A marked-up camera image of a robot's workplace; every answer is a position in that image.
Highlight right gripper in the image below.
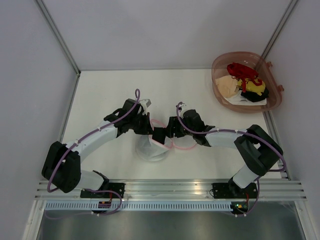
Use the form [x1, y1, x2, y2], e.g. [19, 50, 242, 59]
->
[162, 115, 195, 138]

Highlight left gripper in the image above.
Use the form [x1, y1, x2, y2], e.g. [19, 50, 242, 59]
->
[129, 112, 154, 135]

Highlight white mesh laundry bag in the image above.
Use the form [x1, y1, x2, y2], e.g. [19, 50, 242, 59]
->
[135, 135, 197, 162]

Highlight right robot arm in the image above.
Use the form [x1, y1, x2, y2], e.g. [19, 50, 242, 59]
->
[165, 108, 285, 199]

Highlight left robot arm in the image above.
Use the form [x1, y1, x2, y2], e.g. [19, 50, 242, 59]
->
[41, 98, 153, 198]

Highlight white garment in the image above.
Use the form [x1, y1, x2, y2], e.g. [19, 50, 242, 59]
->
[225, 91, 267, 106]

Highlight black garment in basket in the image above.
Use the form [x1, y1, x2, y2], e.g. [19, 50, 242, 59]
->
[240, 88, 269, 103]

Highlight yellow garment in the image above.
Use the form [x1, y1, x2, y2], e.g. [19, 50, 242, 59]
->
[237, 78, 266, 95]

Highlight red garment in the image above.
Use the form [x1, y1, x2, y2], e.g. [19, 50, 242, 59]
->
[226, 62, 262, 86]

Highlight pink translucent plastic basket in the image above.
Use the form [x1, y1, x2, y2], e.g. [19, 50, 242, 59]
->
[211, 51, 284, 114]

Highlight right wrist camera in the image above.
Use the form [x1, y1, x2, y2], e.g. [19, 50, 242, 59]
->
[176, 102, 189, 115]

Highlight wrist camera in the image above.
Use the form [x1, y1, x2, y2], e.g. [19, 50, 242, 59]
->
[176, 102, 189, 115]
[139, 99, 152, 115]

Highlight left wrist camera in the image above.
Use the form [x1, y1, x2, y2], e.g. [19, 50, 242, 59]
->
[139, 99, 152, 115]

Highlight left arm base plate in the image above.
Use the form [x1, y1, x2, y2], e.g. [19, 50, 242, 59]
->
[80, 182, 125, 212]

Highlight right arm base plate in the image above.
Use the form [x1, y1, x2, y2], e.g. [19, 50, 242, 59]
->
[209, 181, 260, 218]

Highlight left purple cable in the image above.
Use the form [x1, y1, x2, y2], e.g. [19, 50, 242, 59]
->
[47, 88, 141, 218]

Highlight white slotted cable duct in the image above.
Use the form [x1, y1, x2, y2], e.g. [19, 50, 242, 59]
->
[45, 200, 233, 212]

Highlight aluminium frame rail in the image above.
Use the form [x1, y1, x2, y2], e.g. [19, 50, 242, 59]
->
[33, 179, 307, 202]

